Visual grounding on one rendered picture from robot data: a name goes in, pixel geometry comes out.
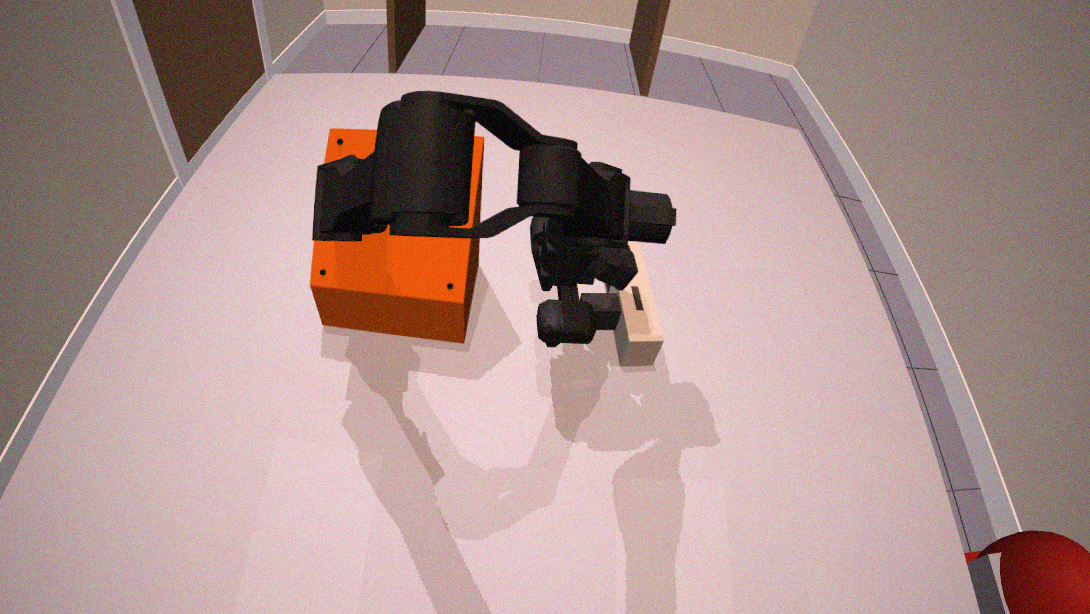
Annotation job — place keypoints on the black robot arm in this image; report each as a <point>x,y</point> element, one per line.
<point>418,181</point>

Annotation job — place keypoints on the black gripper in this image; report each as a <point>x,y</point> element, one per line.
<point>566,320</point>

